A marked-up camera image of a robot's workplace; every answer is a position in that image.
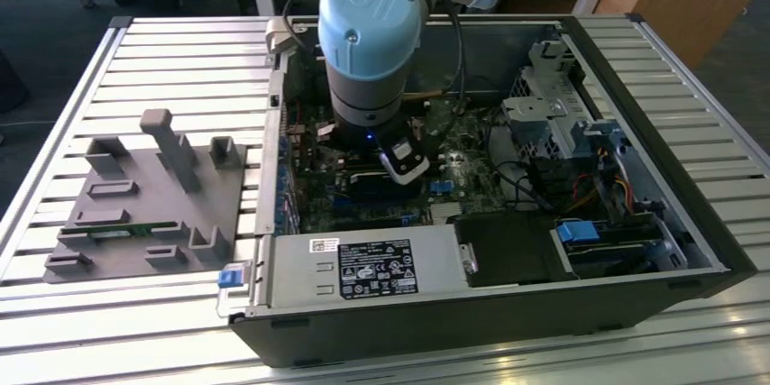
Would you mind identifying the white wrist webcam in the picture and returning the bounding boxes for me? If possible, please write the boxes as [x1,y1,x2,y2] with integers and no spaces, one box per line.
[376,135,432,187]

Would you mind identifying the graphics card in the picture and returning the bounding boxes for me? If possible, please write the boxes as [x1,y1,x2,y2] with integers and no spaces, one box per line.
[347,170,422,204]

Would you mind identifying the green motherboard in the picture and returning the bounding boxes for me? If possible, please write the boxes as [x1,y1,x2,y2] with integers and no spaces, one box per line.
[276,89,512,234]

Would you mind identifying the silver heat sink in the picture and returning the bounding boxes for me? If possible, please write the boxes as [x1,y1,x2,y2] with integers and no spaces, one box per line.
[431,203,462,224]

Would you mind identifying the silver case latch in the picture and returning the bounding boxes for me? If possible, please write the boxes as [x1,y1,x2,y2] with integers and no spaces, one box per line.
[263,18,302,56]

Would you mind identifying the metal drive cage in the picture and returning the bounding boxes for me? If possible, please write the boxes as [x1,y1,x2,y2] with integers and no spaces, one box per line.
[500,40,610,165]

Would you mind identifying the grey power supply unit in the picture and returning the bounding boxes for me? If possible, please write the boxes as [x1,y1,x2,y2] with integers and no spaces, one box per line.
[263,224,478,309]

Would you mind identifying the black plastic shroud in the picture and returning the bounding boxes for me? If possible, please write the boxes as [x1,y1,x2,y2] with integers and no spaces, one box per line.
[448,212,576,289]

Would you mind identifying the grey parts rack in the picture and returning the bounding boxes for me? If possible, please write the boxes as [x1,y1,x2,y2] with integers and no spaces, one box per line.
[43,107,251,285]

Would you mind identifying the green RAM stick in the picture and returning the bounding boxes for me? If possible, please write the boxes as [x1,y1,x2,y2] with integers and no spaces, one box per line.
[89,222,181,240]

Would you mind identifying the blue disk carrier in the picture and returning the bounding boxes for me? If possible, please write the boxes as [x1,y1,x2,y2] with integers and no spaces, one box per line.
[556,220,602,245]

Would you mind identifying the black PC case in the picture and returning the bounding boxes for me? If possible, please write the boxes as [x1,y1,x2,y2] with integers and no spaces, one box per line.
[225,14,758,369]

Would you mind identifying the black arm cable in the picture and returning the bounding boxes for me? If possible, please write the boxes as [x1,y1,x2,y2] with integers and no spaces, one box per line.
[442,0,471,105]

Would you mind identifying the black cable bundle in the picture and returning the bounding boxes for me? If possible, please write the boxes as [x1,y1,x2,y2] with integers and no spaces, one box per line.
[490,160,579,215]

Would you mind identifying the grey metal bay bracket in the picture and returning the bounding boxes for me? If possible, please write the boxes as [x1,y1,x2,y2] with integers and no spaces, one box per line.
[574,117,693,271]

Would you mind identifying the yellow power wires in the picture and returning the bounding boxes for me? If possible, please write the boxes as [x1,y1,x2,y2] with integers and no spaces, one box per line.
[570,175,638,213]

